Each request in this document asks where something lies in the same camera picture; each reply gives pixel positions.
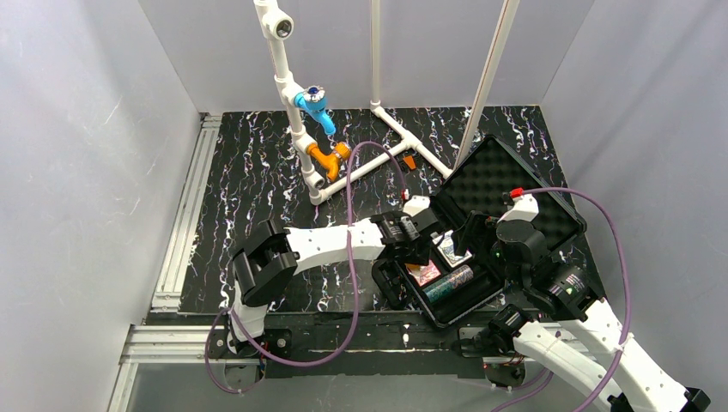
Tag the blue playing card deck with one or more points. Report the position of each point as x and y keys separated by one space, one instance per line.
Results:
x=444 y=245

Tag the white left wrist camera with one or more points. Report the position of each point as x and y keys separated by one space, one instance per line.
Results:
x=414 y=204

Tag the green poker chip stack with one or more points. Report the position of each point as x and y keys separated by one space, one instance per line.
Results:
x=446 y=285

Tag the orange black small clip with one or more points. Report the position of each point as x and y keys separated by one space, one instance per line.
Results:
x=408 y=162

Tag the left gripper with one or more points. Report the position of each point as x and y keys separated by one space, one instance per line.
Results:
x=392 y=268

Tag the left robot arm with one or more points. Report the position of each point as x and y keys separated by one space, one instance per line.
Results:
x=273 y=254

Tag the white angled pole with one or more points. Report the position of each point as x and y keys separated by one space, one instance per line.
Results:
x=498 y=44

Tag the red playing card deck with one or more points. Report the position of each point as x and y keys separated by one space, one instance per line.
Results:
x=428 y=273

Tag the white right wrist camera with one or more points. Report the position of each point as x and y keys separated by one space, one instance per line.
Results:
x=520 y=206

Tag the aluminium rail frame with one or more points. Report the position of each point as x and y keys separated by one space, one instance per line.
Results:
x=166 y=299

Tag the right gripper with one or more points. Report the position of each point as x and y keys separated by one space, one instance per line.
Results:
x=475 y=232

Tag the blue faucet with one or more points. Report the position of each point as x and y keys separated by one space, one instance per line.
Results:
x=313 y=101

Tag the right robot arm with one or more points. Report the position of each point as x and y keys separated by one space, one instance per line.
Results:
x=615 y=371

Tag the orange faucet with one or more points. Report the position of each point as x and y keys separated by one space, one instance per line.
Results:
x=331 y=162

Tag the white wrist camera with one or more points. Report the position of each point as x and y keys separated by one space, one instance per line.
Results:
x=414 y=204
x=520 y=206

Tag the black plastic poker case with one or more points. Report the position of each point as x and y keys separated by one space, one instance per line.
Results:
x=478 y=185

